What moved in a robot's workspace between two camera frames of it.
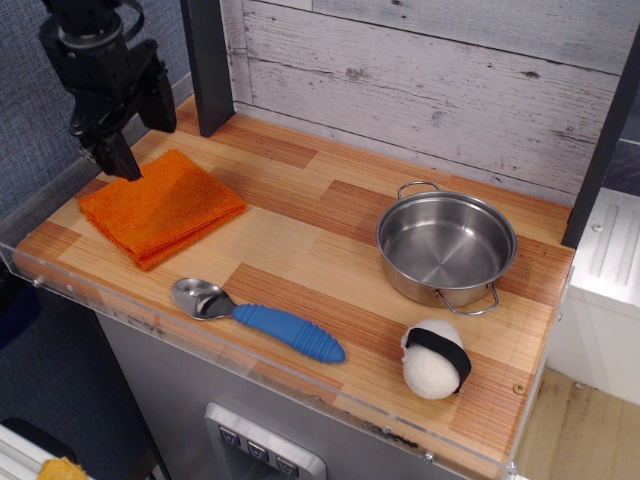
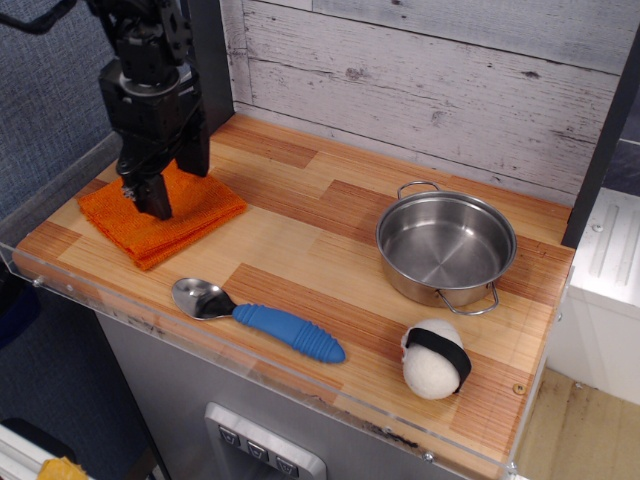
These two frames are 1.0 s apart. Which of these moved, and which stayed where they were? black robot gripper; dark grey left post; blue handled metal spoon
Moved: black robot gripper
Stayed: dark grey left post; blue handled metal spoon
